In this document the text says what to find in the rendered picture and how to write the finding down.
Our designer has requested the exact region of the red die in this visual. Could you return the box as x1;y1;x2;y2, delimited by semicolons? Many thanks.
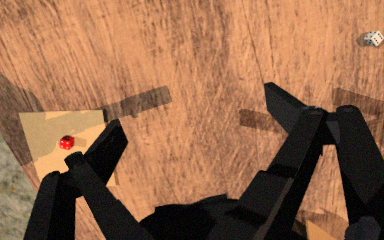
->
60;135;75;150

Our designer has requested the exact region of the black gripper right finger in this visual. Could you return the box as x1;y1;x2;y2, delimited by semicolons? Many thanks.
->
206;82;384;240

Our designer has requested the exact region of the orange flat mat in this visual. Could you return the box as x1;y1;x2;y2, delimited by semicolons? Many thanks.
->
19;109;106;182

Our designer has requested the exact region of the white die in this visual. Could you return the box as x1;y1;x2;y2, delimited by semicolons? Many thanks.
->
364;31;384;46

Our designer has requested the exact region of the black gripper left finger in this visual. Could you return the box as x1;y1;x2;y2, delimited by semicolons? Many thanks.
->
23;119;155;240

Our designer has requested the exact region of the brown cardboard box with flaps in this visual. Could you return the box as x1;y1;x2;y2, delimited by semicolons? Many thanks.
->
293;218;336;240

